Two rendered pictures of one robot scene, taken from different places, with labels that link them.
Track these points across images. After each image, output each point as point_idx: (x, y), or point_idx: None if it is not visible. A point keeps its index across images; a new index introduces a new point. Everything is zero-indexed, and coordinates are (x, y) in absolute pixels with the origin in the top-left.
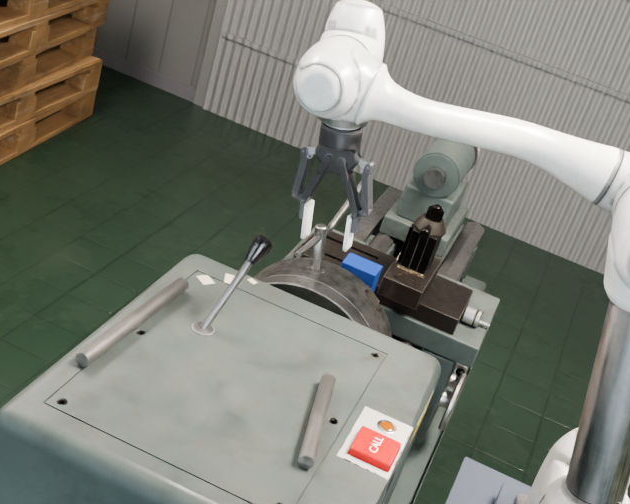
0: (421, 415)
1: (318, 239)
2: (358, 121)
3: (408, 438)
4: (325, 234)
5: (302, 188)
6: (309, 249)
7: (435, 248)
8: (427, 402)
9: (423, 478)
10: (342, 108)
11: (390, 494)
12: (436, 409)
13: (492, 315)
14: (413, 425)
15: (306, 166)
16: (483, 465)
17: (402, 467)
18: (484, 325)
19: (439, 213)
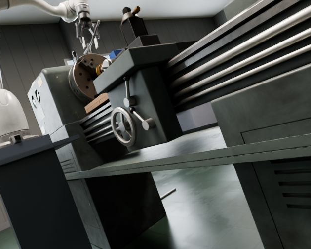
0: (38, 80)
1: (87, 48)
2: (62, 19)
3: (33, 81)
4: (87, 46)
5: (97, 35)
6: (85, 51)
7: (124, 31)
8: (39, 78)
9: (117, 165)
10: (62, 19)
11: (52, 107)
12: (131, 133)
13: (113, 62)
14: (35, 80)
15: (94, 29)
16: (68, 137)
17: (52, 102)
18: (104, 68)
19: (122, 12)
